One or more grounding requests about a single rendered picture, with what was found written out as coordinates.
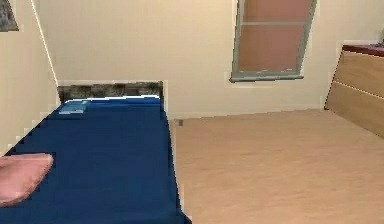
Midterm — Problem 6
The blue bed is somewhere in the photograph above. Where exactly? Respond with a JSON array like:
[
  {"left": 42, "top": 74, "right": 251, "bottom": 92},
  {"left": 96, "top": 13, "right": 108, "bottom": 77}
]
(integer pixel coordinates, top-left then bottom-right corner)
[{"left": 0, "top": 80, "right": 193, "bottom": 224}]

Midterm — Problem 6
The grey framed window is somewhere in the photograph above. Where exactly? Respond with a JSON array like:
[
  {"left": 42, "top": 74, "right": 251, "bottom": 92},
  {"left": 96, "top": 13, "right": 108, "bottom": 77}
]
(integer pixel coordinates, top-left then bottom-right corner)
[{"left": 229, "top": 0, "right": 318, "bottom": 83}]

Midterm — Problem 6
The light blue book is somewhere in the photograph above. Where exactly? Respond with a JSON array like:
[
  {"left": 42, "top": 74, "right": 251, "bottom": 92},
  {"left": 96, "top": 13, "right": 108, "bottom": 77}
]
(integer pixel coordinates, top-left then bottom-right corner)
[{"left": 58, "top": 100, "right": 91, "bottom": 116}]

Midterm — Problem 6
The light wood chest of drawers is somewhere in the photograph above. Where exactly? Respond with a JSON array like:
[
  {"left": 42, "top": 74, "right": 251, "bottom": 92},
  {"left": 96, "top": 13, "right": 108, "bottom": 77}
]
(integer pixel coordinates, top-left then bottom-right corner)
[{"left": 324, "top": 44, "right": 384, "bottom": 139}]

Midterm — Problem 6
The pink pillow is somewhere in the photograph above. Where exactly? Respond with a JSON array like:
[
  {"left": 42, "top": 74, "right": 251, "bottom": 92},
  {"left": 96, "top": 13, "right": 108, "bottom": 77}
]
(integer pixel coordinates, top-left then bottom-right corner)
[{"left": 0, "top": 152, "right": 55, "bottom": 208}]

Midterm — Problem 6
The grey framed wall picture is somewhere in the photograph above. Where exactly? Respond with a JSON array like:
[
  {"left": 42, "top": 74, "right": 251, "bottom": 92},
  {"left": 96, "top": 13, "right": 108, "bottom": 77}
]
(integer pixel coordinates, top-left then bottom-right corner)
[{"left": 0, "top": 0, "right": 20, "bottom": 33}]

